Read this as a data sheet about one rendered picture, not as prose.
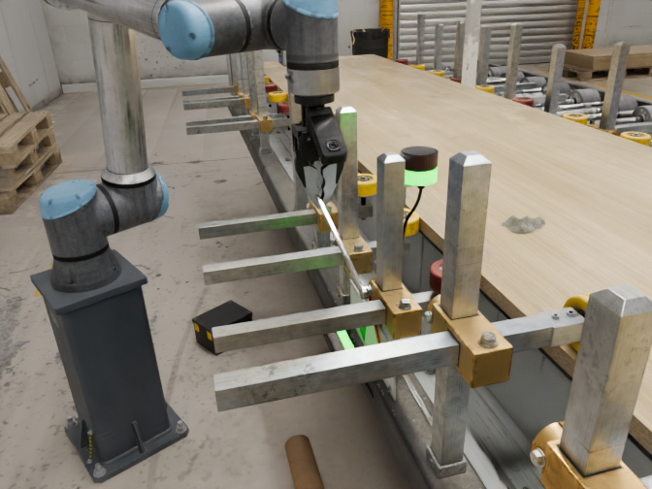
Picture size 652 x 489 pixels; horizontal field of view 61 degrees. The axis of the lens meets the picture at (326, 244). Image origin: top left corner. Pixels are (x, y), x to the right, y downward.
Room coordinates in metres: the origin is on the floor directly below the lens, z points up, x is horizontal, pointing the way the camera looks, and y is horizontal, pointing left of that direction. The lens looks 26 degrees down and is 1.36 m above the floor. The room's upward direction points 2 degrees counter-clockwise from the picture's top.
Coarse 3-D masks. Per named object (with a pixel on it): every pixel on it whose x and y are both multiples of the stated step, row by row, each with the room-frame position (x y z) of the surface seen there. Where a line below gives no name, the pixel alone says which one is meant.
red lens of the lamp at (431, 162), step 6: (438, 150) 0.85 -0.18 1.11; (402, 156) 0.84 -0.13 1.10; (408, 156) 0.83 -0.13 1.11; (414, 156) 0.82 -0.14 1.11; (420, 156) 0.82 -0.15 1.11; (426, 156) 0.82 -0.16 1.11; (432, 156) 0.83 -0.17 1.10; (438, 156) 0.84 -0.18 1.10; (408, 162) 0.83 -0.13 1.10; (414, 162) 0.82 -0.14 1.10; (420, 162) 0.82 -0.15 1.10; (426, 162) 0.82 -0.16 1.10; (432, 162) 0.83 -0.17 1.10; (408, 168) 0.83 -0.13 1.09; (414, 168) 0.82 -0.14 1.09; (420, 168) 0.82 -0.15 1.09; (426, 168) 0.82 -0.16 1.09; (432, 168) 0.83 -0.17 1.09
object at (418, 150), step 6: (402, 150) 0.86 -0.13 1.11; (408, 150) 0.85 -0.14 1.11; (414, 150) 0.85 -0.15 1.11; (420, 150) 0.85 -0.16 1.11; (426, 150) 0.85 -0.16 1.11; (432, 150) 0.85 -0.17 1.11; (408, 186) 0.83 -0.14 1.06; (420, 186) 0.85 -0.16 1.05; (420, 192) 0.85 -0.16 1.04; (420, 198) 0.85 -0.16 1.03; (414, 204) 0.85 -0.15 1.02; (414, 210) 0.85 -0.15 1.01; (408, 216) 0.85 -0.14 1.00
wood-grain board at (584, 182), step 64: (384, 64) 3.34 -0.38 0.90; (384, 128) 1.83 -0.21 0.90; (448, 128) 1.80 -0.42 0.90; (512, 128) 1.77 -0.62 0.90; (576, 128) 1.74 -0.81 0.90; (512, 192) 1.19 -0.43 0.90; (576, 192) 1.17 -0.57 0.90; (640, 192) 1.16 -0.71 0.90; (512, 256) 0.87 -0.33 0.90; (576, 256) 0.86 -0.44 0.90; (640, 256) 0.85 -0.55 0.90
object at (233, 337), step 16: (352, 304) 0.80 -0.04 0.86; (368, 304) 0.80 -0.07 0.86; (256, 320) 0.76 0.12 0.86; (272, 320) 0.76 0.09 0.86; (288, 320) 0.76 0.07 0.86; (304, 320) 0.75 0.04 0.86; (320, 320) 0.76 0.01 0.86; (336, 320) 0.76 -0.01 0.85; (352, 320) 0.77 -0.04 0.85; (368, 320) 0.77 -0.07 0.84; (384, 320) 0.78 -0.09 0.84; (224, 336) 0.72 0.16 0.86; (240, 336) 0.72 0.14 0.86; (256, 336) 0.73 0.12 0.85; (272, 336) 0.74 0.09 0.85; (288, 336) 0.74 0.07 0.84; (304, 336) 0.75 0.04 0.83
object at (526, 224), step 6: (510, 216) 1.01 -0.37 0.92; (528, 216) 1.00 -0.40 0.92; (504, 222) 1.01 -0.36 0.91; (510, 222) 1.00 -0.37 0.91; (516, 222) 1.00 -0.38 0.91; (522, 222) 0.99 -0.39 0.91; (528, 222) 0.99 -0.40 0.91; (534, 222) 0.99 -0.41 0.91; (540, 222) 1.00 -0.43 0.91; (510, 228) 0.99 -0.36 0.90; (516, 228) 0.97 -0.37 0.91; (522, 228) 0.97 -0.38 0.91; (528, 228) 0.97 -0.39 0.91; (534, 228) 0.98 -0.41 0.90; (540, 228) 0.98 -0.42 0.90
